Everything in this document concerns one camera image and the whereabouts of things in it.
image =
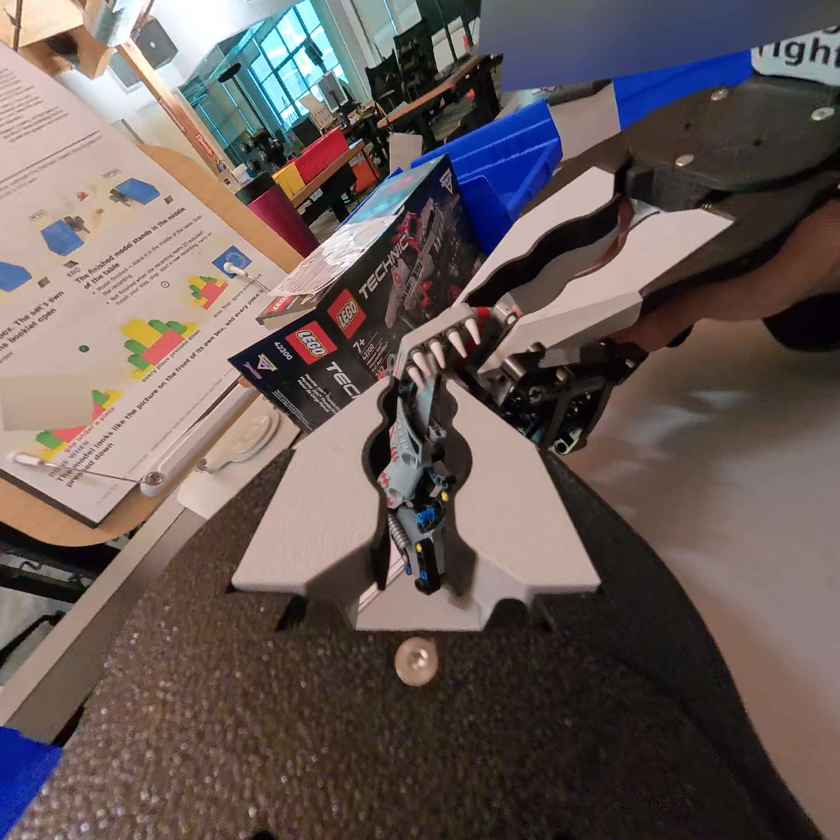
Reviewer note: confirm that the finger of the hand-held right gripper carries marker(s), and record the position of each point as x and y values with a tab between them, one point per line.
544	216
610	289

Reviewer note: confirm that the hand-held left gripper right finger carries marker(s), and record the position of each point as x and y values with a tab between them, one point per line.
525	525

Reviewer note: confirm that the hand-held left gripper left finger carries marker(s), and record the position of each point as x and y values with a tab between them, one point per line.
308	518

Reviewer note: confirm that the toy brick truck model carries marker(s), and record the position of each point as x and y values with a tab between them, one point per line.
403	453

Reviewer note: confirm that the person's right forearm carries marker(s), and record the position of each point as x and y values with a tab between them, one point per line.
807	331

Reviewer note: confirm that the person's right hand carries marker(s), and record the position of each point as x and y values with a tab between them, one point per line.
787	275

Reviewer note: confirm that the white sign stand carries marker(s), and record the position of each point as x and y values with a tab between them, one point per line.
253	436

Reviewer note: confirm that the wooden work table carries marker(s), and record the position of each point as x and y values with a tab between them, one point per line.
433	98

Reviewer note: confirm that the black toy set box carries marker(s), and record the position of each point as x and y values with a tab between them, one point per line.
367	282

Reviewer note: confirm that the red storage bin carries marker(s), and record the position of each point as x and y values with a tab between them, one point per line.
321	151

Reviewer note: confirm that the yellow storage bin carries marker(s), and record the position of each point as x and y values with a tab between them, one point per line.
287	180

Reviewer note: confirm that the maroon waste bin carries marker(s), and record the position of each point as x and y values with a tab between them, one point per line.
282	220

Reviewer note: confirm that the instruction sign board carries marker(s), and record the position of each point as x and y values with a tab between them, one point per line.
98	262

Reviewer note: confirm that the blue plastic bin with tag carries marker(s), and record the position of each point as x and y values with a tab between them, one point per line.
26	787

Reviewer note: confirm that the hanging speaker box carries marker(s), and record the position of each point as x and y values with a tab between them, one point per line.
156	40

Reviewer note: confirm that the silver ventilation duct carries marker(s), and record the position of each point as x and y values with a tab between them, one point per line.
118	19

